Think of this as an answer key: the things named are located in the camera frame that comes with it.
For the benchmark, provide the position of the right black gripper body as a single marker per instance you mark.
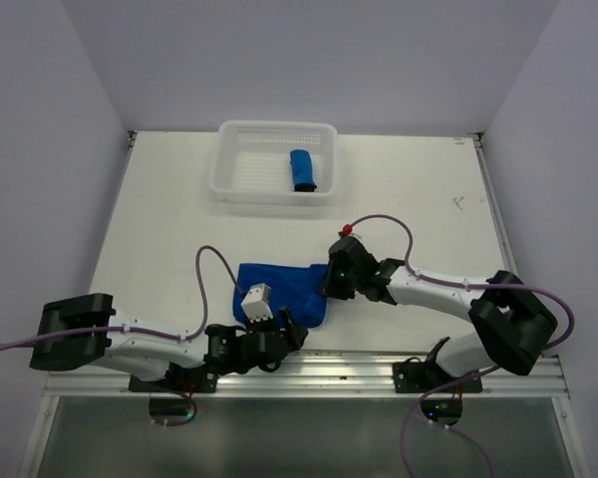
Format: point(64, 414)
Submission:
point(339, 285)

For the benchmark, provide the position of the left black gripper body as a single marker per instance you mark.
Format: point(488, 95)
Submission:
point(268, 325)

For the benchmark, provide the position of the blue towel with black trim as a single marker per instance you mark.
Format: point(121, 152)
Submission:
point(302, 171)

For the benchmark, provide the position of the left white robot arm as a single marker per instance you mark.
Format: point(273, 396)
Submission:
point(87, 330)

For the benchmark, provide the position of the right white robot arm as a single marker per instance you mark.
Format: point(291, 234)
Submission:
point(511, 325)

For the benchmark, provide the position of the white plastic mesh basket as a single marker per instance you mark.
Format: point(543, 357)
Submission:
point(251, 163)

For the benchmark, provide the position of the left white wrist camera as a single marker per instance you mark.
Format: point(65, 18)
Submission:
point(255, 304)

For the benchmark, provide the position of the aluminium mounting rail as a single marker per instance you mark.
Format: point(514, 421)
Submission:
point(318, 375)

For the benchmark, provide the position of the left black base bracket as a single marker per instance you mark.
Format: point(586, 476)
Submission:
point(199, 381)

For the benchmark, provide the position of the black base bracket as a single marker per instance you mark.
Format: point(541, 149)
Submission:
point(199, 381)
point(418, 376)

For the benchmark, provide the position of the right black base bracket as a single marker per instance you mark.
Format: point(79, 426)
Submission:
point(418, 376)

